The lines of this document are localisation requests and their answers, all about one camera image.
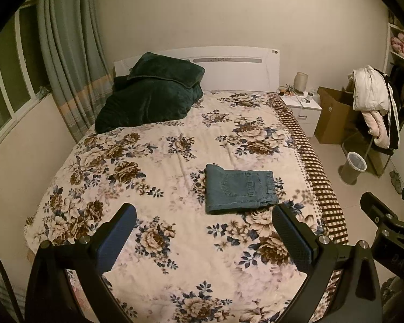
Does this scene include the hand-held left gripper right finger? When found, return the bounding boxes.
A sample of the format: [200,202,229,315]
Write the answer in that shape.
[271,203,382,323]

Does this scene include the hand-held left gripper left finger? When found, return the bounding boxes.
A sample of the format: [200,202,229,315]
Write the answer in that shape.
[24,203,137,323]

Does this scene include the blue denim pants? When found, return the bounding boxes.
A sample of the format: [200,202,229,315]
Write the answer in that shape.
[205,163,279,215]

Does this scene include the pair of grey shoes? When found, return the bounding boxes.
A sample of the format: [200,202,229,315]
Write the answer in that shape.
[390,170,404,194]

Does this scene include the grey trash bin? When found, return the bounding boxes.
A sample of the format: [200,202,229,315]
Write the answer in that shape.
[339,151,367,185]

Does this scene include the chair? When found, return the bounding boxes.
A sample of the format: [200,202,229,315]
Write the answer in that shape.
[343,131,394,177]

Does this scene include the floral quilt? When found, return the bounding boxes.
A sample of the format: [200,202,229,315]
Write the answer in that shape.
[24,91,327,323]

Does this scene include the brown checked bedsheet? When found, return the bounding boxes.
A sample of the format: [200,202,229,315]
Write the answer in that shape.
[267,93,350,323]

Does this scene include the pink garment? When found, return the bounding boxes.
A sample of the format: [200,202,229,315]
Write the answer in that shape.
[363,109,391,149]

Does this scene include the cardboard box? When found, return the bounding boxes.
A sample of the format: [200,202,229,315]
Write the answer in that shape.
[314,86,357,145]

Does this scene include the white jacket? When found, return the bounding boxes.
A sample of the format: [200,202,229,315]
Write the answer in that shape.
[348,65,391,112]

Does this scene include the white nightstand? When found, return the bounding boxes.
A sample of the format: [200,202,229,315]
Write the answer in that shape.
[279,91,323,138]

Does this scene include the striped cloth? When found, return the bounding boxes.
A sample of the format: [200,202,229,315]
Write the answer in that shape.
[0,278,27,310]

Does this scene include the dark green pillows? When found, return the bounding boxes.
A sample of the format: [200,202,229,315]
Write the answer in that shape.
[95,74,204,133]

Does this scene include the beige cylindrical lamp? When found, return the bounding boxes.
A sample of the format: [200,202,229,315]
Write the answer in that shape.
[294,72,308,95]

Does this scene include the white bed headboard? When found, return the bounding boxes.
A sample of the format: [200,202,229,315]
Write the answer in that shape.
[114,46,281,92]

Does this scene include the dark green pillow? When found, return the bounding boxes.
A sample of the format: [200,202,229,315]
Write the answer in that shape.
[128,52,205,90]

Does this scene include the window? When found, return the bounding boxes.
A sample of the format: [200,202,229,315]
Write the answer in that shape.
[0,3,53,149]

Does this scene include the grey-green curtain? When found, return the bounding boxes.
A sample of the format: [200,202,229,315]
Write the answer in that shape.
[37,0,117,143]

